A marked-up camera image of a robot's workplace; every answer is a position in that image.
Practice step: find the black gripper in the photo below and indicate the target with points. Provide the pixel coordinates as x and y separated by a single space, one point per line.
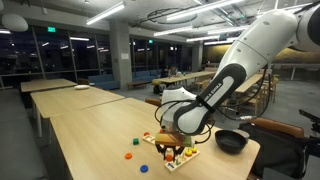
170 149

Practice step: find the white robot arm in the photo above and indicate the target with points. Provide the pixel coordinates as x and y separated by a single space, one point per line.
256 40

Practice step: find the white flat object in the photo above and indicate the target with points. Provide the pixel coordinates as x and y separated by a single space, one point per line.
82 87

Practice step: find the wooden peg board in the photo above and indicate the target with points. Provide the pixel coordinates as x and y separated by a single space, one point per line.
186 161

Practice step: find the black bowl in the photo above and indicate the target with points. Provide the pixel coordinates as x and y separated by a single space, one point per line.
231 141

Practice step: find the low wooden bench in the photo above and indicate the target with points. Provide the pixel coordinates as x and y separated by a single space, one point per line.
136 84

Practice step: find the long wooden table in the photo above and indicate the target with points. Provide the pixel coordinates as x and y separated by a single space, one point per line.
186 76

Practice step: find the seated person dark clothes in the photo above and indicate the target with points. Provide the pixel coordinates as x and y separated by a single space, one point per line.
164 72

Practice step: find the blue sofa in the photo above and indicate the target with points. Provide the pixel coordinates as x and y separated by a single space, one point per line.
145 76
103 81

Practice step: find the seated person light clothes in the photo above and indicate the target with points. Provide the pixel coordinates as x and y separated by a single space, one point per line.
174 71

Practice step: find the light wooden table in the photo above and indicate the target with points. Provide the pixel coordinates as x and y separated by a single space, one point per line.
46 85
73 100
248 83

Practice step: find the brown topped black chair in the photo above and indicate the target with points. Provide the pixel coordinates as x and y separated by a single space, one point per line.
276 150

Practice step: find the concrete column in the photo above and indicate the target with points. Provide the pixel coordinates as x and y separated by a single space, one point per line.
120 53

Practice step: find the small green sign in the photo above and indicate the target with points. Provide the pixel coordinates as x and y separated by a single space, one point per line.
150 41

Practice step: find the fluorescent ceiling light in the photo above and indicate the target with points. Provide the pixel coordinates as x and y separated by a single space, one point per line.
173 31
202 38
203 8
226 30
106 13

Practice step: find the green exit sign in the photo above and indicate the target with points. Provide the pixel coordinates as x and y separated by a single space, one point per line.
51 29

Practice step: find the white globe pendant lamp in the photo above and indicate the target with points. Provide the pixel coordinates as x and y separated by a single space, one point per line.
15 22

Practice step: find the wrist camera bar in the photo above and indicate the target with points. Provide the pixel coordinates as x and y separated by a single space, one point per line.
170 139

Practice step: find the black camera on stand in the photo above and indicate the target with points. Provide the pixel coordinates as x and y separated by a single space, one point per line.
311 133

